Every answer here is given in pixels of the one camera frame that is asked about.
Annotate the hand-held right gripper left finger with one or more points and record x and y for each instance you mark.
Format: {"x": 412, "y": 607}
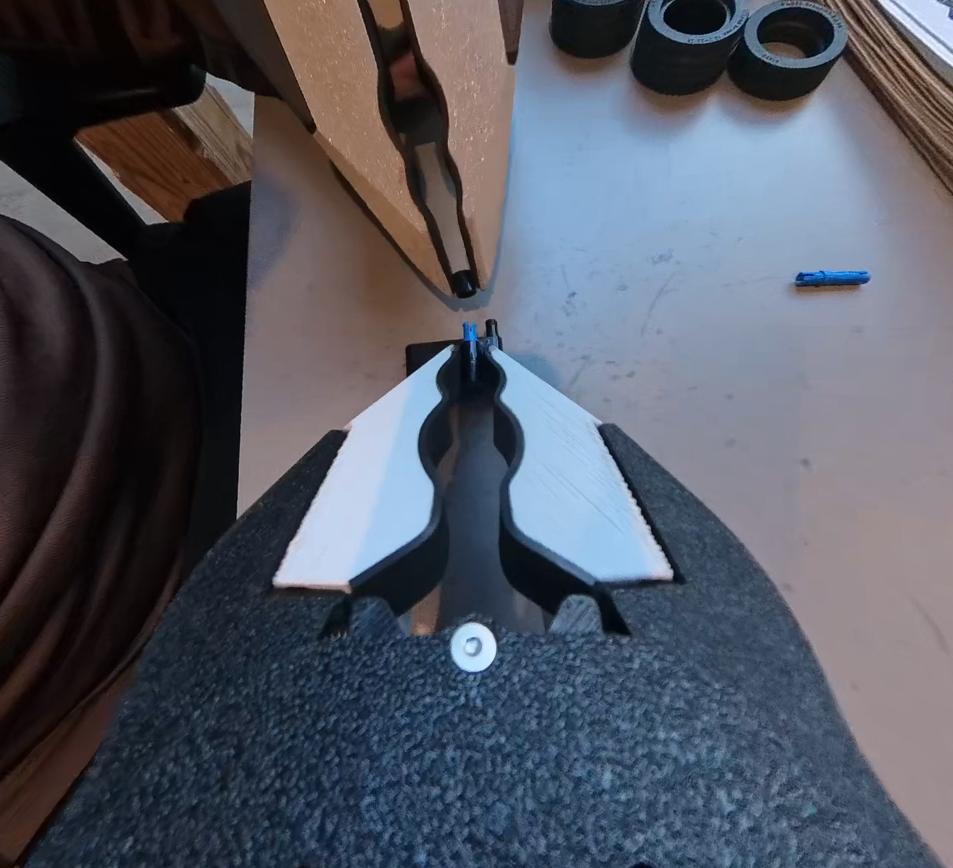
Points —
{"x": 357, "y": 495}

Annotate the person's black trousers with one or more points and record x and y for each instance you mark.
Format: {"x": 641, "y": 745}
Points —
{"x": 216, "y": 324}

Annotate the black brick assembly with blue pins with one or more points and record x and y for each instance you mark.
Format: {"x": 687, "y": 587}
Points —
{"x": 421, "y": 355}

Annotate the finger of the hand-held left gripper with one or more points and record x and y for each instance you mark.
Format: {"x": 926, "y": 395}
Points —
{"x": 320, "y": 63}
{"x": 469, "y": 63}

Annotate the small black bush piece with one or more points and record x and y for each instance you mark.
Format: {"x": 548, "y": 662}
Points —
{"x": 463, "y": 285}

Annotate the black rubber toy tire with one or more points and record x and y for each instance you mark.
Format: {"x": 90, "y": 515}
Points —
{"x": 685, "y": 67}
{"x": 789, "y": 75}
{"x": 595, "y": 26}

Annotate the open instruction booklet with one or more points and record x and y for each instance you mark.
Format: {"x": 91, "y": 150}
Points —
{"x": 893, "y": 63}

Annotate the blue connector pin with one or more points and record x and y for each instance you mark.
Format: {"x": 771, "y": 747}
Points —
{"x": 832, "y": 278}

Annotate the black office chair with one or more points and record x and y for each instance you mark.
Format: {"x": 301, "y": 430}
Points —
{"x": 74, "y": 101}

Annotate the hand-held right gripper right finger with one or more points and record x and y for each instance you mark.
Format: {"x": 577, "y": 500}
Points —
{"x": 581, "y": 503}

